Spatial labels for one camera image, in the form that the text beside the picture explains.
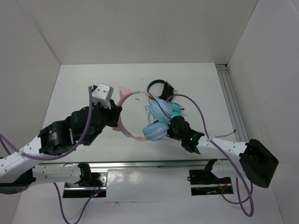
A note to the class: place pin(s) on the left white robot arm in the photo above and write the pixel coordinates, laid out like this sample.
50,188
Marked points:
26,168

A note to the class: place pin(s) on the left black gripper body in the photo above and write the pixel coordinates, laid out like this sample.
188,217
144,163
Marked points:
108,117

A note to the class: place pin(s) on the black on-ear headphones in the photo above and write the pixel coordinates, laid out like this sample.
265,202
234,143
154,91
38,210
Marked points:
168,91

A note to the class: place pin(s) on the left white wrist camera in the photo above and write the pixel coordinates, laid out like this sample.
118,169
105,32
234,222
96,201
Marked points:
102,94

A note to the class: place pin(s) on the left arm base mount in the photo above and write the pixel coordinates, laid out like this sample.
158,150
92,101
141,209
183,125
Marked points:
95,186

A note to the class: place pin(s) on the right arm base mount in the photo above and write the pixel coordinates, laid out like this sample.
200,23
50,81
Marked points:
205,183

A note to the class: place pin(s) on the teal white cat-ear headphones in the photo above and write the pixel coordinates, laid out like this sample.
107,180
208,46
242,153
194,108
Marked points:
176,109

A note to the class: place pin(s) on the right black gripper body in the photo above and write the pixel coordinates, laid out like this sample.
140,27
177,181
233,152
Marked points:
171,134

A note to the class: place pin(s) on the pink blue cat-ear headphones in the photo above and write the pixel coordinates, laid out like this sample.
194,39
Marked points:
153,132

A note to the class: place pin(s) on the aluminium side rail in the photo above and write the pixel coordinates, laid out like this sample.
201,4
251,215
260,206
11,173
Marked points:
232,105

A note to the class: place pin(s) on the aluminium front rail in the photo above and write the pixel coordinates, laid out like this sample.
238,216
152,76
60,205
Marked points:
137,164

